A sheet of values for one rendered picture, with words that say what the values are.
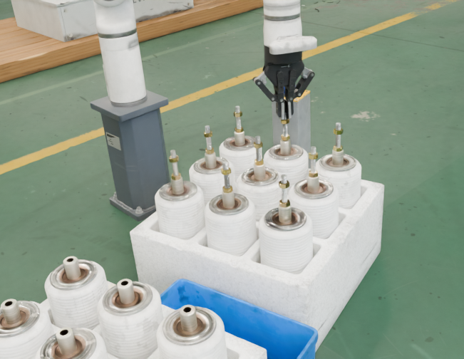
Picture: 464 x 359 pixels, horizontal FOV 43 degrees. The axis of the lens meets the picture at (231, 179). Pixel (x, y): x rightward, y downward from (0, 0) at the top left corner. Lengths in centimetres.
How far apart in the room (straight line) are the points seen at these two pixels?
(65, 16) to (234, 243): 212
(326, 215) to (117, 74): 63
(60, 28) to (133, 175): 162
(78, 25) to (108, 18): 163
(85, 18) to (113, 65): 165
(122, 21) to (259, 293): 72
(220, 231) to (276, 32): 39
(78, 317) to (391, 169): 106
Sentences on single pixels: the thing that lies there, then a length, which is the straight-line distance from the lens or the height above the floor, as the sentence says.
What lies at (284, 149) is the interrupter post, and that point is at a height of 26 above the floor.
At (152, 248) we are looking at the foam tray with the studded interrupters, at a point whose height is 16.
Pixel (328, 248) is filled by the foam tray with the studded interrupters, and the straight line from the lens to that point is 110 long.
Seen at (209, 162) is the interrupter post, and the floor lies 27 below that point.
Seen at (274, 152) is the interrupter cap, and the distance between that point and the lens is 128.
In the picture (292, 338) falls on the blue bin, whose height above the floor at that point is 8.
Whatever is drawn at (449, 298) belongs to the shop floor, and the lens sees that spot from 131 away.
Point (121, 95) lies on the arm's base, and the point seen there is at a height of 33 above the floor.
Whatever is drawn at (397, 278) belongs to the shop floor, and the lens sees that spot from 134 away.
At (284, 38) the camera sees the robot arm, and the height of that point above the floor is 51.
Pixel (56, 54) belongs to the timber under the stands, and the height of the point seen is 6.
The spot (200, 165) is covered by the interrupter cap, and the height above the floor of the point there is 25.
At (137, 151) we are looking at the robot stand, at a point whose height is 19.
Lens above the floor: 83
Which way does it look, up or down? 29 degrees down
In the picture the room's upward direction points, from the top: 5 degrees counter-clockwise
